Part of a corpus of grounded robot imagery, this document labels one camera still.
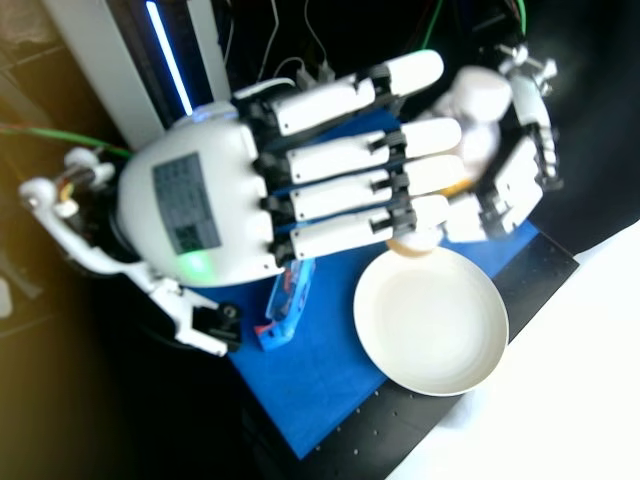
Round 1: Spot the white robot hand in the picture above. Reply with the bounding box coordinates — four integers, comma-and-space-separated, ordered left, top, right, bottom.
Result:
115, 49, 466, 289
439, 71, 565, 245

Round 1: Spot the small orange juice bottle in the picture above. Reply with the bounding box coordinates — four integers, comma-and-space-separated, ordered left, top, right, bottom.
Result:
387, 66, 515, 260

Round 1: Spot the white round plate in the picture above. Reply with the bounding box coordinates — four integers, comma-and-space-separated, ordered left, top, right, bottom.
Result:
352, 248, 510, 398

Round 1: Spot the white column with light strip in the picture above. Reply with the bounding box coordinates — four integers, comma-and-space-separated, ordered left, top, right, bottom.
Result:
42, 0, 236, 147

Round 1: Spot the blue cloth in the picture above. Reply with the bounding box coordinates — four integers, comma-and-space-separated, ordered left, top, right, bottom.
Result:
184, 107, 540, 460

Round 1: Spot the white cable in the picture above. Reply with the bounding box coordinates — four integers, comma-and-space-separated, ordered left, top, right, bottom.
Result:
219, 0, 332, 89

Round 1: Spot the green cable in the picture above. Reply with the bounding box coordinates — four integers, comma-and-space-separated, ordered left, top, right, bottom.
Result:
0, 125, 132, 160
422, 0, 445, 52

